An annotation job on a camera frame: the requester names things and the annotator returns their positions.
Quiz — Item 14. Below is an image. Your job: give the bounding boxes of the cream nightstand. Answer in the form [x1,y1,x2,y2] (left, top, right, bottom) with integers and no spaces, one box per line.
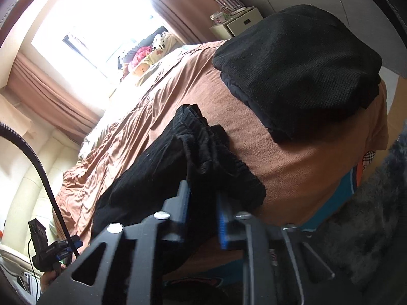
[210,6,264,40]

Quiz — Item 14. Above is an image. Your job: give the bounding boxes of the pink cloth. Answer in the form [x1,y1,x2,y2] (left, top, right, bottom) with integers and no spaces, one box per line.
[129,46,154,70]

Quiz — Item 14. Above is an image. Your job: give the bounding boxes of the white power strip with cables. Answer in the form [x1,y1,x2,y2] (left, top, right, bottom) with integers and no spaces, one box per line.
[223,5,252,17]

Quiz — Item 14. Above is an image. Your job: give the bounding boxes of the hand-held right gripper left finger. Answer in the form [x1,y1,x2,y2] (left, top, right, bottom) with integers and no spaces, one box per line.
[36,180,191,305]

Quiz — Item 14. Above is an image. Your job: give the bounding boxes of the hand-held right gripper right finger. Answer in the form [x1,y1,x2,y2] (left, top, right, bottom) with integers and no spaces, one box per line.
[216,192,336,305]

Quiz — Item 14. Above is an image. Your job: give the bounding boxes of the pile of clothes and toys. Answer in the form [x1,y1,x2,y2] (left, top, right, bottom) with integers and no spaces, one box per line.
[119,27,172,67]

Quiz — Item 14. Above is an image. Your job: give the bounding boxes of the cream padded headboard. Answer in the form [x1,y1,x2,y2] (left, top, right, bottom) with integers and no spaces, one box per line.
[0,127,80,255]

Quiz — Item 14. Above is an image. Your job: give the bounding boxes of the grey fluffy rug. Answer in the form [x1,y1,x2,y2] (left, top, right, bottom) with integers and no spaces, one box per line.
[305,133,407,293]

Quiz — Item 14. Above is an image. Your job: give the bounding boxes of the person's left hand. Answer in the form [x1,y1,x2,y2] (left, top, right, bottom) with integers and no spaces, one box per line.
[40,262,67,293]

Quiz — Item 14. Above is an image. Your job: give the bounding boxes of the folded black garment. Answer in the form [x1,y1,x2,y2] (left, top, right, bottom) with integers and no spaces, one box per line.
[212,5,383,143]

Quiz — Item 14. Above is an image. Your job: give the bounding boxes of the black cable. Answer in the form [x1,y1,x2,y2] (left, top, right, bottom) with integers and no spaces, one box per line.
[0,121,80,258]

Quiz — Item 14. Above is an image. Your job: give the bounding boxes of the bed with brown blanket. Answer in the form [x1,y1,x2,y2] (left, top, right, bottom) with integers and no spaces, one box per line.
[55,40,390,274]

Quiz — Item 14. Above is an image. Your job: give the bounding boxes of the black pants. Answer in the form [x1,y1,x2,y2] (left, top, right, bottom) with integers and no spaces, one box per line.
[91,104,267,272]

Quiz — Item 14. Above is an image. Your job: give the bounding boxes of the pink curtain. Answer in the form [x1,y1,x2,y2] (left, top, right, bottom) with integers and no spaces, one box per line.
[0,52,106,147]
[127,0,229,44]

